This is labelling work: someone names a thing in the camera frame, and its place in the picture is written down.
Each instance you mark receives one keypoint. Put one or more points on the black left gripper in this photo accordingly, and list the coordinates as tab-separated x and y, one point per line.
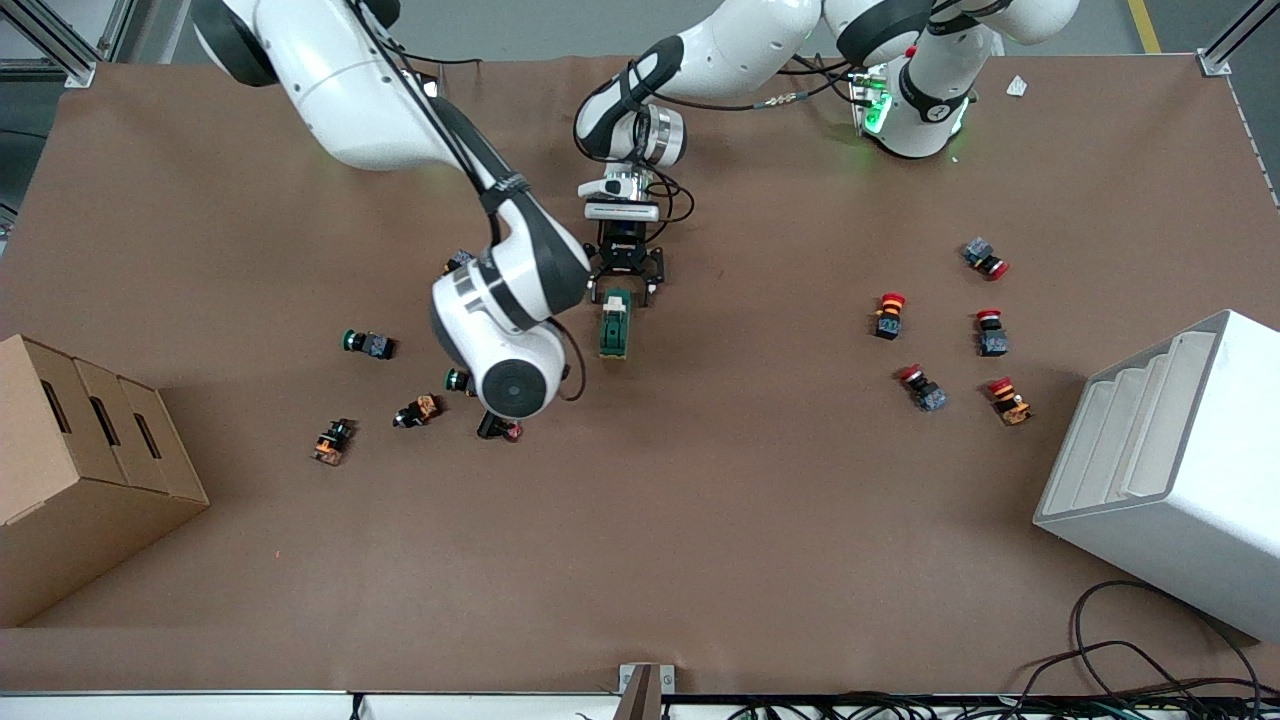
622	255

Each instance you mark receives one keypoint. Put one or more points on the green load switch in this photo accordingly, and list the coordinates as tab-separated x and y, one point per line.
614	335

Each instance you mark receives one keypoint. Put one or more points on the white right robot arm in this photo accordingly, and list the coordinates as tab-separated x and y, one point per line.
500	330

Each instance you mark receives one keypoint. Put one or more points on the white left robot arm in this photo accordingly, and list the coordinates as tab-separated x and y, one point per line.
740	40

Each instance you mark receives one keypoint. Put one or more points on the green push button grey block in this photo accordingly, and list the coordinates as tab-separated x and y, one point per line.
457	380
368	343
460	261

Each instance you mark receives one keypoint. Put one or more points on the brown table cover sheet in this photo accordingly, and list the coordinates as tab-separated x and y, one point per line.
640	540

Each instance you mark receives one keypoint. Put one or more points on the red button orange striped collar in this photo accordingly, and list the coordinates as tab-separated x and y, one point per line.
889	315

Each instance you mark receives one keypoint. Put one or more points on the red mushroom button grey block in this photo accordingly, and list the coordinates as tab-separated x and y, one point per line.
991	335
985	258
924	389

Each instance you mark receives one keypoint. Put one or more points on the red button orange contact block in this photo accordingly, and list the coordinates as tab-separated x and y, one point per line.
1009	402

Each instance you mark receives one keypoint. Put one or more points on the white paper scrap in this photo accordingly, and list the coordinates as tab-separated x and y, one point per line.
1017	86

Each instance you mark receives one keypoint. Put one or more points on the brown cardboard box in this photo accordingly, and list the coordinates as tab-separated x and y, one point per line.
80	500

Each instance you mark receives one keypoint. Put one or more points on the white stepped storage rack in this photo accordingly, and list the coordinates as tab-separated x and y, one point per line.
1190	500

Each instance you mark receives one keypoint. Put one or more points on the black switch red tip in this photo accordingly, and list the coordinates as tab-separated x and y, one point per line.
500	430

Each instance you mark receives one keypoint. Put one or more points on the black switch orange contact block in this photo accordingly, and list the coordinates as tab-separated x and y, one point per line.
332	441
418	411

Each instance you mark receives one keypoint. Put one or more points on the grey metal mount bracket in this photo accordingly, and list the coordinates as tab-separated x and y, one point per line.
668	680

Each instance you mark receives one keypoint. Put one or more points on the aluminium frame post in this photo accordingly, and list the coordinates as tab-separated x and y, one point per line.
1215	62
75	70

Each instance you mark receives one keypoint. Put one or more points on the white table edge rail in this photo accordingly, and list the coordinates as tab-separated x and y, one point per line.
200	708

